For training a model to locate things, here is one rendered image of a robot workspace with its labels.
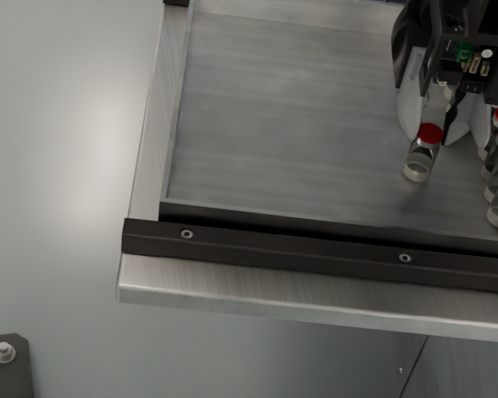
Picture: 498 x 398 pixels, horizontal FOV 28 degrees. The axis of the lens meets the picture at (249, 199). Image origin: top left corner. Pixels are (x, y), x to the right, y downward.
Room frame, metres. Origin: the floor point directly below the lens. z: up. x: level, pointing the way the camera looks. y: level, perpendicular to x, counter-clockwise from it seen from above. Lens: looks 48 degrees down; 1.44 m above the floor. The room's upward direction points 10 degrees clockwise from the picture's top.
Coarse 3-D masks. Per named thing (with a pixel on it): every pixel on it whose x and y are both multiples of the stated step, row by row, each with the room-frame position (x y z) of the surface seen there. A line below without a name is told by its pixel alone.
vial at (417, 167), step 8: (416, 144) 0.55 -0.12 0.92; (424, 144) 0.54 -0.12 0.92; (432, 144) 0.54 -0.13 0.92; (408, 152) 0.55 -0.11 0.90; (416, 152) 0.54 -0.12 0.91; (424, 152) 0.54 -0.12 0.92; (432, 152) 0.54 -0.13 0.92; (408, 160) 0.55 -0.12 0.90; (416, 160) 0.54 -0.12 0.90; (424, 160) 0.54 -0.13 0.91; (432, 160) 0.54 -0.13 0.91; (408, 168) 0.54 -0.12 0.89; (416, 168) 0.54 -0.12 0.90; (424, 168) 0.54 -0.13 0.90; (408, 176) 0.54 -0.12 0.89; (416, 176) 0.54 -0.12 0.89; (424, 176) 0.54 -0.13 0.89
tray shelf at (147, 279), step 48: (144, 144) 0.53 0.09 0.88; (144, 192) 0.48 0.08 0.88; (144, 288) 0.40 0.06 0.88; (192, 288) 0.40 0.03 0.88; (240, 288) 0.41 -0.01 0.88; (288, 288) 0.42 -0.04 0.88; (336, 288) 0.43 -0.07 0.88; (384, 288) 0.43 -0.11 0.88; (432, 288) 0.44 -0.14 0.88; (480, 336) 0.42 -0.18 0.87
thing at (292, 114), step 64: (192, 0) 0.67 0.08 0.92; (256, 0) 0.71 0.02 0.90; (320, 0) 0.71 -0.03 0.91; (192, 64) 0.63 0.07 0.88; (256, 64) 0.65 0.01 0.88; (320, 64) 0.66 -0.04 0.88; (384, 64) 0.68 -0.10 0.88; (192, 128) 0.56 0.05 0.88; (256, 128) 0.57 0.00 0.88; (320, 128) 0.58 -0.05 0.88; (384, 128) 0.60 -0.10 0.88; (192, 192) 0.49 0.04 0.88; (256, 192) 0.50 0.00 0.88; (320, 192) 0.51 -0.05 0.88; (384, 192) 0.53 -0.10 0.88; (448, 192) 0.54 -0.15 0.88
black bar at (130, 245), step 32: (128, 224) 0.43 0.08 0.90; (160, 224) 0.44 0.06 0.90; (192, 256) 0.43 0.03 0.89; (224, 256) 0.43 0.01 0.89; (256, 256) 0.43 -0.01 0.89; (288, 256) 0.43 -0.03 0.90; (320, 256) 0.44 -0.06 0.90; (352, 256) 0.44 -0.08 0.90; (384, 256) 0.45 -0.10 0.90; (416, 256) 0.45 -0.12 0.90; (448, 256) 0.46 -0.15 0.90; (480, 288) 0.45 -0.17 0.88
